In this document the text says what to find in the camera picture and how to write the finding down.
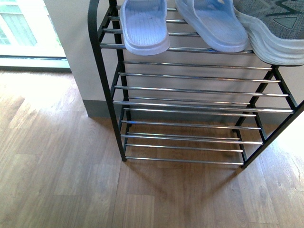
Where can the light blue slipper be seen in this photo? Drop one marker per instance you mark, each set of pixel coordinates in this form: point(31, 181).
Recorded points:
point(215, 21)
point(144, 26)

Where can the grey sneaker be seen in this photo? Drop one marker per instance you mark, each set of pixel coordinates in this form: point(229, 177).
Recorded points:
point(275, 29)

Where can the dark window frame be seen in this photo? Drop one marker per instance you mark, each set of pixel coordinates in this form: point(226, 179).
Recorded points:
point(35, 57)

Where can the black metal shoe rack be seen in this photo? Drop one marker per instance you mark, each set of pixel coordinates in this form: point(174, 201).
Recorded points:
point(253, 128)

